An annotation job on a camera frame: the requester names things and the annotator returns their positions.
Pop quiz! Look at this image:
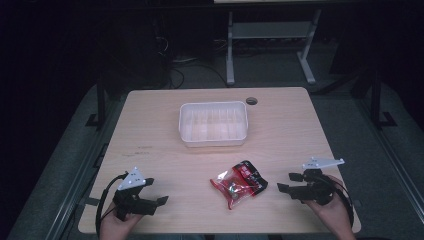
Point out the person's right hand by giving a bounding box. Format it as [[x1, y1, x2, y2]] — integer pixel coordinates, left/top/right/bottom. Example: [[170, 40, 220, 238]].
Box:
[[300, 174, 357, 240]]

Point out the white plastic container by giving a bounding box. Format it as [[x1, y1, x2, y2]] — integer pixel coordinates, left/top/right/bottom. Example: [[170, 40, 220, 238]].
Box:
[[178, 100, 249, 148]]

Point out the black floor cable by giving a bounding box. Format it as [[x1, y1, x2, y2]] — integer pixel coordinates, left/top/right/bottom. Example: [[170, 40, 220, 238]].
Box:
[[167, 57, 230, 90]]

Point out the white metal desk frame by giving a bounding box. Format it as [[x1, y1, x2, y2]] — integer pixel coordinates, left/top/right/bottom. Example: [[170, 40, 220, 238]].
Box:
[[225, 9, 323, 87]]

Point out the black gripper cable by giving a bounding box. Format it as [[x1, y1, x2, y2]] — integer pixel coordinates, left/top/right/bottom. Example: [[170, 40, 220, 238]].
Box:
[[319, 174, 356, 229], [95, 171, 130, 239]]

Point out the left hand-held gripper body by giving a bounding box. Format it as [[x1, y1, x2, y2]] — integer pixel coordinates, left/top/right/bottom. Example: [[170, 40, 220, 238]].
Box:
[[112, 166, 158, 222]]

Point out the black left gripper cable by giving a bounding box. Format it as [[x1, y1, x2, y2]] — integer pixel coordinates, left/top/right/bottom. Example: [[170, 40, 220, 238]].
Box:
[[95, 171, 130, 239]]

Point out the black and red packet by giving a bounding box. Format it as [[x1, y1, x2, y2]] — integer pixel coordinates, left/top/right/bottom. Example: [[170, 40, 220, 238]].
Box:
[[232, 160, 269, 197]]

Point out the black metal stand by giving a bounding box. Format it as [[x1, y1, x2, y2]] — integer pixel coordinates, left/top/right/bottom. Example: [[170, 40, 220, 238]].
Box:
[[84, 75, 108, 132], [369, 68, 399, 130]]

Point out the person's left hand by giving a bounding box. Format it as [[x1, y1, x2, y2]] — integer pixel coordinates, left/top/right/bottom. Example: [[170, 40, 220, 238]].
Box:
[[99, 203, 145, 240]]

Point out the red clear snack bag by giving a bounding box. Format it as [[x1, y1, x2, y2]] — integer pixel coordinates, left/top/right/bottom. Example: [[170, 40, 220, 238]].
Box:
[[209, 168, 258, 211]]

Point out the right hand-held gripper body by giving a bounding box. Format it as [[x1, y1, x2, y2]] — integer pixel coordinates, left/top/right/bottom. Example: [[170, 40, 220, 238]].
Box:
[[292, 157, 346, 206]]

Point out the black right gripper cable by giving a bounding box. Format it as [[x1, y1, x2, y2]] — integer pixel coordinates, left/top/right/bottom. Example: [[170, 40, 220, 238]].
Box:
[[319, 174, 356, 229]]

